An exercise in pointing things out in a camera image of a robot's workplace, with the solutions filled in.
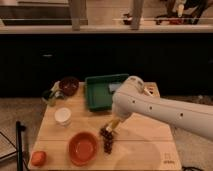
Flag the yellow banana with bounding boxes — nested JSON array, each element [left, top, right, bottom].
[[106, 122, 118, 132]]

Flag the dark grape bunch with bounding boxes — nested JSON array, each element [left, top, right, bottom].
[[99, 126, 114, 154]]

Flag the black stand post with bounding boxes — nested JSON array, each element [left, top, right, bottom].
[[16, 121, 26, 171]]

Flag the orange fruit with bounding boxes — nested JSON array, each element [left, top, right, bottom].
[[31, 151, 47, 166]]

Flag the red orange bowl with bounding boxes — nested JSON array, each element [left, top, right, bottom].
[[68, 132, 99, 167]]

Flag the green plastic tray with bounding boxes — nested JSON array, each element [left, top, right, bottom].
[[85, 73, 129, 112]]

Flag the wooden cutting board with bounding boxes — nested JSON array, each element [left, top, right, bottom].
[[29, 86, 181, 171]]

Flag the white lidded cup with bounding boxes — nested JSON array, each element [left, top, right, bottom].
[[54, 107, 71, 126]]

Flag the dark maroon bowl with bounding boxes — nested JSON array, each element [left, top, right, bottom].
[[59, 77, 79, 96]]

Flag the white handled knife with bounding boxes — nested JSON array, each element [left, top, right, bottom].
[[143, 86, 152, 96]]

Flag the grey sponge block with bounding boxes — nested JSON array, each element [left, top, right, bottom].
[[108, 83, 121, 93]]

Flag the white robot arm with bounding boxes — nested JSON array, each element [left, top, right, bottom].
[[112, 76, 213, 141]]

